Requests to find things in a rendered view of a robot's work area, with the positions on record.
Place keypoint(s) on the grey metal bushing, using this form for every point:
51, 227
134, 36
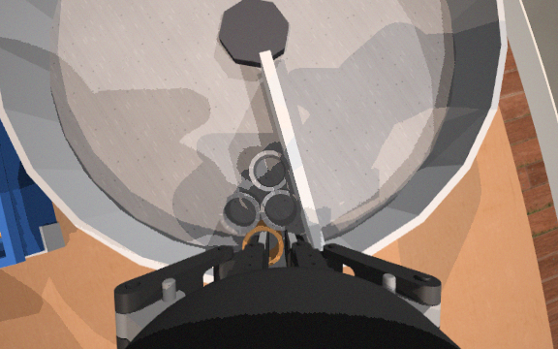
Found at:
269, 154
284, 224
230, 223

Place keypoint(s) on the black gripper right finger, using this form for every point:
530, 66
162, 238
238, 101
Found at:
421, 290

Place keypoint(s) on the blue crate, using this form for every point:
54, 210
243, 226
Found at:
28, 224

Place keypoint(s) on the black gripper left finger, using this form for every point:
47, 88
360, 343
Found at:
139, 300

